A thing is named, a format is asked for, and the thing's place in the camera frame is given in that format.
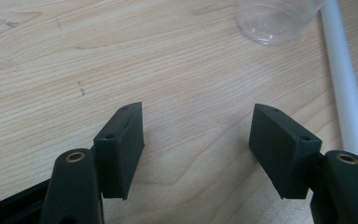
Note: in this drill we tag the clear plastic cup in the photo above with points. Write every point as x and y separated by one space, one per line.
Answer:
273 20

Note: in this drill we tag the white tube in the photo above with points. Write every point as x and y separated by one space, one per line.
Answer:
343 81

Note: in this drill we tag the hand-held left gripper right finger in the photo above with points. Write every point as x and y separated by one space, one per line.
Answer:
284 149

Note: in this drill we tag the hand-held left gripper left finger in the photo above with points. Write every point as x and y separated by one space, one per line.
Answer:
121 149

